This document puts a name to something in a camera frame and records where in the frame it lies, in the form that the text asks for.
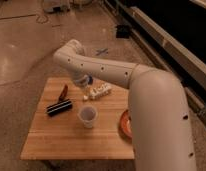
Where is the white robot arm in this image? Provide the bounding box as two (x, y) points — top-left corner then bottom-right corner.
(54, 39), (197, 171)

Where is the black striped whiteboard eraser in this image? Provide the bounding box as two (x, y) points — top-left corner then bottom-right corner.
(46, 99), (73, 117)

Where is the white plastic bottle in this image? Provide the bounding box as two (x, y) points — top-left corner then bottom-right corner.
(83, 83), (112, 101)

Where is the blue sponge block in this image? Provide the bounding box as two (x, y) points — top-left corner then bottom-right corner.
(88, 76), (93, 85)

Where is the translucent plastic cup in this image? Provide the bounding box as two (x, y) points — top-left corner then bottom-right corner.
(78, 105), (98, 129)

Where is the red pocket knife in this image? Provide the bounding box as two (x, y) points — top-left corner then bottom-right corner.
(58, 85), (68, 102)

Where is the orange round bowl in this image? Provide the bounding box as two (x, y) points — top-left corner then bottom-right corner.
(119, 110), (132, 138)

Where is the wooden folding table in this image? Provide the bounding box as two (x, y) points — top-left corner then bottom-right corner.
(20, 77), (134, 160)

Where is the black box on floor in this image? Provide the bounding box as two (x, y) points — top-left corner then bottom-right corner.
(116, 25), (130, 38)

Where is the white equipment base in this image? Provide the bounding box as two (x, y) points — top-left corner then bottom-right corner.
(41, 0), (70, 13)

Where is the long metal wall rail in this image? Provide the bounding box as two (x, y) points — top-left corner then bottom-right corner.
(102, 0), (206, 126)

